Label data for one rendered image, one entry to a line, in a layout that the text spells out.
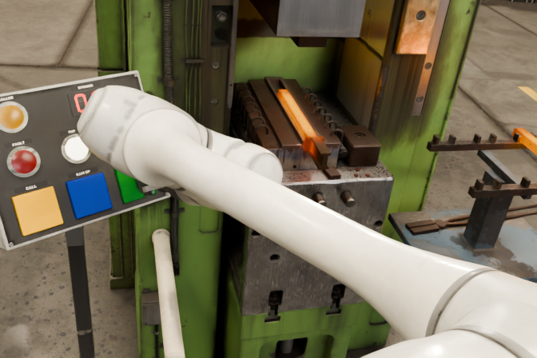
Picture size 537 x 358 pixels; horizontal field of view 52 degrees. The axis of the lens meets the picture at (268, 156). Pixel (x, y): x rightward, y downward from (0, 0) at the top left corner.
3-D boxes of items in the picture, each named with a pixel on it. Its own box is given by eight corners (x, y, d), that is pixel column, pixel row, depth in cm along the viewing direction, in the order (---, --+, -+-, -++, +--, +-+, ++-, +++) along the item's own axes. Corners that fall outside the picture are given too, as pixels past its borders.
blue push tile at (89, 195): (113, 207, 111) (103, 172, 111) (77, 219, 107) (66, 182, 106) (110, 207, 113) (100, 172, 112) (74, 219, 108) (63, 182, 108)
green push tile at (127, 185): (157, 193, 117) (149, 159, 117) (124, 204, 113) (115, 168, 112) (153, 193, 119) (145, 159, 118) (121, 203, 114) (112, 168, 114)
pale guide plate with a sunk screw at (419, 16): (427, 54, 149) (443, -10, 140) (396, 54, 146) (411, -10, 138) (423, 52, 150) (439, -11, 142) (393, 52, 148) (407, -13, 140)
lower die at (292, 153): (336, 168, 146) (340, 140, 141) (262, 172, 141) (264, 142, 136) (292, 101, 181) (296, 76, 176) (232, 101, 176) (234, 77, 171)
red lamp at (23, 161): (37, 175, 103) (34, 155, 101) (10, 177, 102) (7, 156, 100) (39, 166, 106) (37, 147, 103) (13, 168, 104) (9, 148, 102)
